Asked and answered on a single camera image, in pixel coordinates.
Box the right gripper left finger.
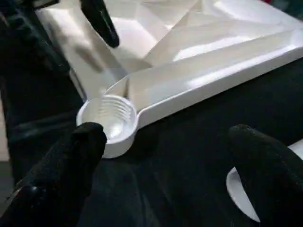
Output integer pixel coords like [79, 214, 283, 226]
[0, 122, 107, 227]

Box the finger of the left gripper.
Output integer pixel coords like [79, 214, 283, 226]
[80, 0, 120, 48]

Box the white plastic table top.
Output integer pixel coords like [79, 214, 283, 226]
[35, 0, 303, 159]

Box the white plastic table leg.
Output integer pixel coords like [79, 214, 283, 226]
[226, 141, 303, 223]

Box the black mat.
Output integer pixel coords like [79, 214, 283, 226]
[0, 0, 303, 227]

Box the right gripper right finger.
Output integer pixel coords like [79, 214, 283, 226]
[228, 124, 303, 227]

